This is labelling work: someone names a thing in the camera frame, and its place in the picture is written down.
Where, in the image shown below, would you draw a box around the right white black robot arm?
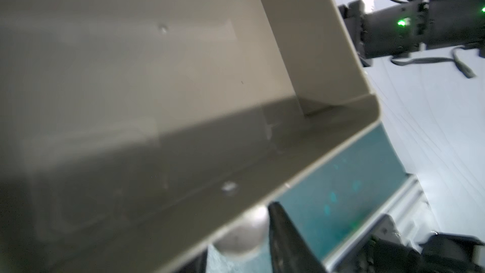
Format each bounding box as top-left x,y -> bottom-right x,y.
338,0 -> 484,79

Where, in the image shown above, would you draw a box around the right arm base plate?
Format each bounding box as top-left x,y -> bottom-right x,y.
333,214 -> 484,273

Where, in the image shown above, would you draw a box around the three-tier drawer cabinet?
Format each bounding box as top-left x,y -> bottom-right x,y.
0,0 -> 381,273

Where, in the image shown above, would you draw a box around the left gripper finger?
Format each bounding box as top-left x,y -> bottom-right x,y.
268,202 -> 326,273

